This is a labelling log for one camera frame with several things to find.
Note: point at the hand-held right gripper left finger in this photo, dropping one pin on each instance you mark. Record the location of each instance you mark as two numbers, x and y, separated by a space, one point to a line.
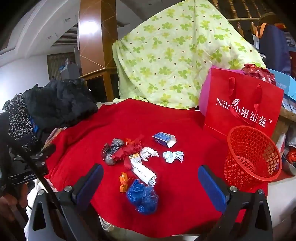
91 183

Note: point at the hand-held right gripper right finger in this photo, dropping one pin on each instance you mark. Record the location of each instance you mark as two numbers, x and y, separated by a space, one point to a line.
211 187

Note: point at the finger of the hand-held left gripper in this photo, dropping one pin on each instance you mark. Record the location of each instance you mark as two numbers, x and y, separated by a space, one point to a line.
47 150

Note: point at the red mesh plastic basket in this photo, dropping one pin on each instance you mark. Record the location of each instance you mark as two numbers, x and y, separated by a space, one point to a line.
233 169

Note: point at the orange candy wrapper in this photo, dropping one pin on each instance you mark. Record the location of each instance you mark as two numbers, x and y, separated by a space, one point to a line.
123 182

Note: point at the grey plastic wrapper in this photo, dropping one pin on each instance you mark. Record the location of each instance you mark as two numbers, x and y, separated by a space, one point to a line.
116 142

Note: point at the light blue tissue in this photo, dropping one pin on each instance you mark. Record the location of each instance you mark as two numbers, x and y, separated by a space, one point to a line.
172 156

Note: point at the white and red carton box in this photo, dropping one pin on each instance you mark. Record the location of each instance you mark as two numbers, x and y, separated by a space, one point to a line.
141 170

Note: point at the blue plastic bag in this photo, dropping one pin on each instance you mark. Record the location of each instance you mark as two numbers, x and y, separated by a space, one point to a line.
141 197

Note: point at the white tissue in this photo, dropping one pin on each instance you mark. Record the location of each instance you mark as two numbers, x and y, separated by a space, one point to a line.
146 153

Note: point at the blue carton box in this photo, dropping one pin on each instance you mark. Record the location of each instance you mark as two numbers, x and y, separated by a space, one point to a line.
161 138

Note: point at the white cloth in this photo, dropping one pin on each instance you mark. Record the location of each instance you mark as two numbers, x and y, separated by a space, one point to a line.
31 192

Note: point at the striped pink cloth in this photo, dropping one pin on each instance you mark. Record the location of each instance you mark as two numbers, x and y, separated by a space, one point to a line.
54 134

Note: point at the dark dotted cloth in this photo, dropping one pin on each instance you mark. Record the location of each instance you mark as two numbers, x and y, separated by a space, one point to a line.
17 125

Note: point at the black jacket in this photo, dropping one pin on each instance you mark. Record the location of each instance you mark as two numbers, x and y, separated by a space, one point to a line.
60 104

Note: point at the red blanket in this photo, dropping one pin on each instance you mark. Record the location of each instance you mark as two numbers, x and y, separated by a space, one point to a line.
92 129

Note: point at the steel basin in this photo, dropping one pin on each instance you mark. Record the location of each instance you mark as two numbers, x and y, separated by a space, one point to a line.
289 168

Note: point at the brown wooden cabinet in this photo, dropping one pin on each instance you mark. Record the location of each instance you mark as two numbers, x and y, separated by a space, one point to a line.
55 64

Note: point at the orange plastic bag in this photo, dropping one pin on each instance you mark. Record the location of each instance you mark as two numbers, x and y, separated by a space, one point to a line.
292 155

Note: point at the wooden table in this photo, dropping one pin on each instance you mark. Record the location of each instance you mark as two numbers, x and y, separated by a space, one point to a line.
286 120

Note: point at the red paper gift bag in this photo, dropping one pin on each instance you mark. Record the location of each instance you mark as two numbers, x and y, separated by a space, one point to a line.
219 81

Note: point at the blue patterned packet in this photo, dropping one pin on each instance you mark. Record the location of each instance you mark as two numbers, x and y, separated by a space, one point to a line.
289 104

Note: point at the brown wooden pillar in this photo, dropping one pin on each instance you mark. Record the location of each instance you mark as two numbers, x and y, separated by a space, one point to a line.
92 34

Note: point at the dark red plastic bag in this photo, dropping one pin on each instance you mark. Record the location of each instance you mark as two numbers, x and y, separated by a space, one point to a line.
259 73

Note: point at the light blue cardboard box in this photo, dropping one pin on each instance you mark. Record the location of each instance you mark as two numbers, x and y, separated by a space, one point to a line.
284 81

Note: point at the green clover print quilt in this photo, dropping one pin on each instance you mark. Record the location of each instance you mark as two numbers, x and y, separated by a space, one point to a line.
173 58

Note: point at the wooden stair railing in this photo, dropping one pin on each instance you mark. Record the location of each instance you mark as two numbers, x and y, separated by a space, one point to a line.
242 19

